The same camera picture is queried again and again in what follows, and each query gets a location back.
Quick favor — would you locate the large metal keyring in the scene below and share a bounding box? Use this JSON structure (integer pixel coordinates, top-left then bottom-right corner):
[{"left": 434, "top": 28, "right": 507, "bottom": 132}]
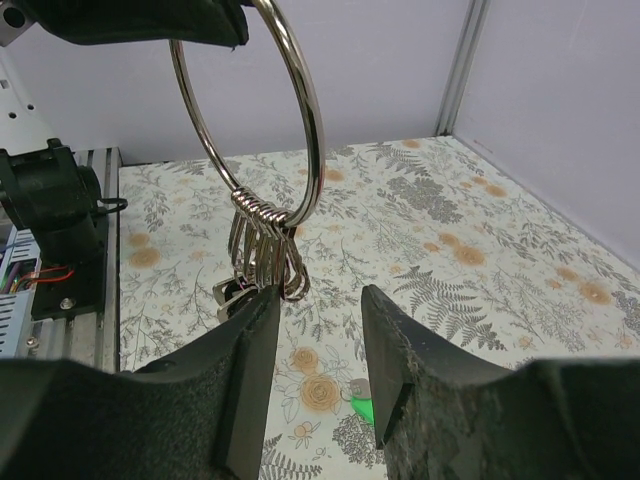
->
[{"left": 168, "top": 0, "right": 326, "bottom": 304}]

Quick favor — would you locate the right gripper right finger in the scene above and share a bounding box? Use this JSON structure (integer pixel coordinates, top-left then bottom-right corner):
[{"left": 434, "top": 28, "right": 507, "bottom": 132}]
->
[{"left": 361, "top": 285, "right": 639, "bottom": 479}]

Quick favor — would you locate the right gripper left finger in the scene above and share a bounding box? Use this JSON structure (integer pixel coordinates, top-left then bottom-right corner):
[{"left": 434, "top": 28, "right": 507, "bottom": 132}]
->
[{"left": 1, "top": 287, "right": 280, "bottom": 479}]

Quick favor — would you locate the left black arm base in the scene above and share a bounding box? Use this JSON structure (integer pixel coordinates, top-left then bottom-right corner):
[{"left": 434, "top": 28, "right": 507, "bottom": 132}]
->
[{"left": 1, "top": 139, "right": 128, "bottom": 320}]

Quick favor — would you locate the green tag key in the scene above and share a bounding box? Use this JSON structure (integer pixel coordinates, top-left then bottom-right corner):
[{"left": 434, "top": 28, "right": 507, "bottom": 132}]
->
[{"left": 341, "top": 378, "right": 375, "bottom": 426}]

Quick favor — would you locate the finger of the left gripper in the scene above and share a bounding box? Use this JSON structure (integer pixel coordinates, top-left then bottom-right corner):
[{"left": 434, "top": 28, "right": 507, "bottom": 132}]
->
[{"left": 9, "top": 0, "right": 249, "bottom": 47}]

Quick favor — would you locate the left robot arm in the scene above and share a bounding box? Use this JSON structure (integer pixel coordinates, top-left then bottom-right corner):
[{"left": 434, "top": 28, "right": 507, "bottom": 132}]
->
[{"left": 1, "top": 0, "right": 248, "bottom": 156}]

